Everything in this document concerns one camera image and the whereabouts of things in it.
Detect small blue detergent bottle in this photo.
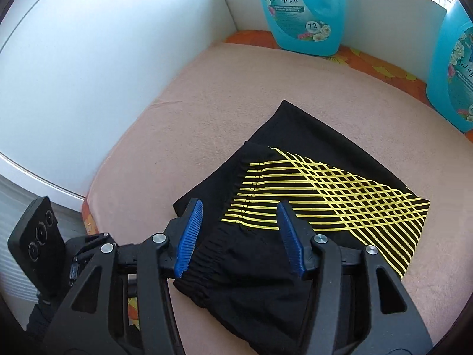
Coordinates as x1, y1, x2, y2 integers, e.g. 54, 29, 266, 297
254, 0, 347, 57

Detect large blue detergent bottle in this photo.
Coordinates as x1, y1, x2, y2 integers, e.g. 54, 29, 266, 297
425, 0, 473, 132

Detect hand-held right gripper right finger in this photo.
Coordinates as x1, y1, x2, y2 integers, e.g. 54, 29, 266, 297
277, 200, 433, 355

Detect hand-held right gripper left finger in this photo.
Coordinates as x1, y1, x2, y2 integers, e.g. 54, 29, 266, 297
55, 198, 204, 355

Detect black pants with yellow stripes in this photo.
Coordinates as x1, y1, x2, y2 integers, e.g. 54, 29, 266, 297
172, 100, 431, 355

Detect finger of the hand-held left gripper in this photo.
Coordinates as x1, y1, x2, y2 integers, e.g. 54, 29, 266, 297
72, 232, 111, 264

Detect pink towel mat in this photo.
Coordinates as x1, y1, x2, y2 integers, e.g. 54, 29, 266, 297
87, 42, 473, 355

